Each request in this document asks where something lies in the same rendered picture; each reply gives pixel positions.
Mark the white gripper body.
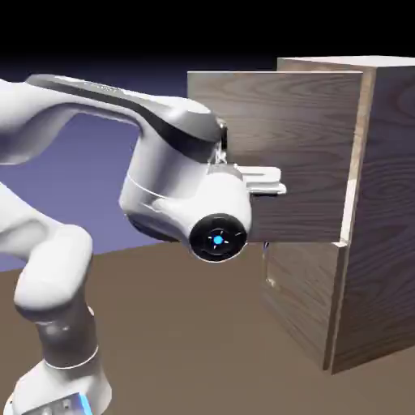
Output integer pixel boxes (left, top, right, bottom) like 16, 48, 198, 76
233, 164, 288, 197

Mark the large wooden cabinet door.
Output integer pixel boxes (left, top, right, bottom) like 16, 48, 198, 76
186, 71, 364, 244

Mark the small wooden cabinet door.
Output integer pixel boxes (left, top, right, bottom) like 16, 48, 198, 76
260, 241, 348, 371

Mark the wooden cabinet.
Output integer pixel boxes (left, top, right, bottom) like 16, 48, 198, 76
276, 55, 415, 376

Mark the shiny metal door handle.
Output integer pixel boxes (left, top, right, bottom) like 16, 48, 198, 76
263, 241, 277, 289
212, 118, 229, 167

